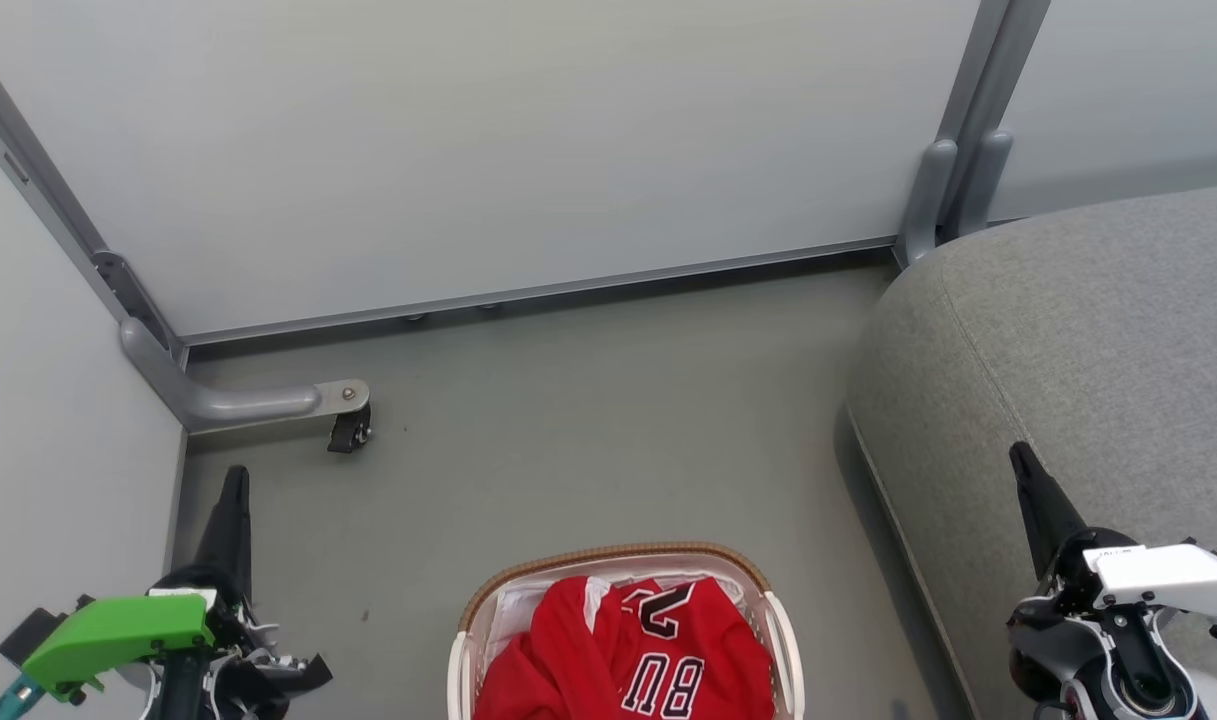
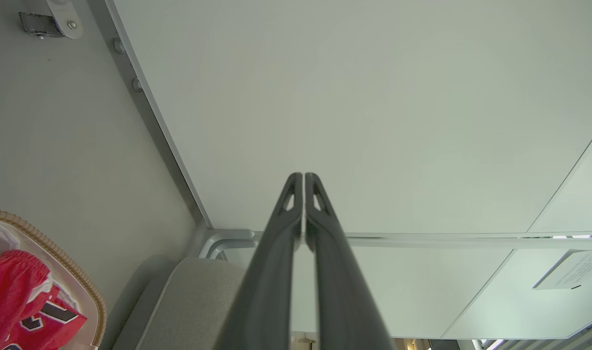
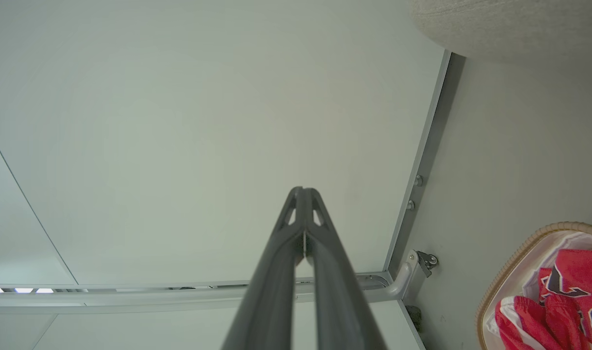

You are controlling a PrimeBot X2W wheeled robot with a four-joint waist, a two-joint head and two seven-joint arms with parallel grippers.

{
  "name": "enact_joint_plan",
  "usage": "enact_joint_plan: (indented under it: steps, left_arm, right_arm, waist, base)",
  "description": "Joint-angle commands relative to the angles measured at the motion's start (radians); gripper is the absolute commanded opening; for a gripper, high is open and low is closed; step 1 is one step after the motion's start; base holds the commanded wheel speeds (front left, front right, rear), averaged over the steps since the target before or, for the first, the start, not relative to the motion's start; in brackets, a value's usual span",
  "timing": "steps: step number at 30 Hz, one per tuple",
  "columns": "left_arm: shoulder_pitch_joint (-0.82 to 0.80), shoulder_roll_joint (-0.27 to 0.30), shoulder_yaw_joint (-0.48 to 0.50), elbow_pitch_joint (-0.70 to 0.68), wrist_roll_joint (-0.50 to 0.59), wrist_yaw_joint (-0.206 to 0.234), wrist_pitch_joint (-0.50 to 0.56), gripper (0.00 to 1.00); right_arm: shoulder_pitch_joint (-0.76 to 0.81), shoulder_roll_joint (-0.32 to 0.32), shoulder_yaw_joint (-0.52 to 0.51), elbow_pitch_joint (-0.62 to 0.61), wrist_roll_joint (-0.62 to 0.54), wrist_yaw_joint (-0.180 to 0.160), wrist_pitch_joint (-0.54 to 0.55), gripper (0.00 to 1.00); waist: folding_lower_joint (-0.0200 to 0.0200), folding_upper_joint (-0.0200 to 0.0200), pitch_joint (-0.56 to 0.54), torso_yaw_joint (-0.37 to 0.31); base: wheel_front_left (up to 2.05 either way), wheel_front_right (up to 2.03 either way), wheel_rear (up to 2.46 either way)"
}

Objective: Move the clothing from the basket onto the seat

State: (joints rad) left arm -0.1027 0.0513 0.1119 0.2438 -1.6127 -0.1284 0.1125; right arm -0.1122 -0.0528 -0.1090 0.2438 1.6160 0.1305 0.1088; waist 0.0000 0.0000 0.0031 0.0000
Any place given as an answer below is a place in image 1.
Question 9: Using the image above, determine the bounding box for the white partition panel beside foot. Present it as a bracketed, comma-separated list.
[0, 130, 189, 720]

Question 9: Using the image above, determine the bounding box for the wide white partition panel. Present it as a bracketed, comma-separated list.
[0, 0, 984, 346]

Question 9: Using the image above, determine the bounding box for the grey fabric sofa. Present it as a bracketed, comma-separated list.
[845, 182, 1217, 720]

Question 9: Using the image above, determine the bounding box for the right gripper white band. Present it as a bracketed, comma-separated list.
[1009, 442, 1217, 641]

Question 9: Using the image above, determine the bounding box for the narrow white partition panel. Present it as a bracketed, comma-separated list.
[988, 0, 1217, 223]

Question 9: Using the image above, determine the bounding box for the black caster wheel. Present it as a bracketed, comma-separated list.
[327, 404, 374, 455]

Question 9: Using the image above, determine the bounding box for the grey partition post with feet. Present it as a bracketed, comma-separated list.
[896, 0, 1052, 271]

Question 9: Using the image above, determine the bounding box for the white laundry basket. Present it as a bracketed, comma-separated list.
[448, 541, 805, 720]

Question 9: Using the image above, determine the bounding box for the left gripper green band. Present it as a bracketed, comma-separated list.
[0, 465, 334, 703]

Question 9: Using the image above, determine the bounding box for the grey partition foot with caster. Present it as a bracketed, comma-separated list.
[93, 250, 372, 436]

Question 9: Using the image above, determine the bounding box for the red basketball jersey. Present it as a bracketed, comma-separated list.
[473, 575, 777, 720]

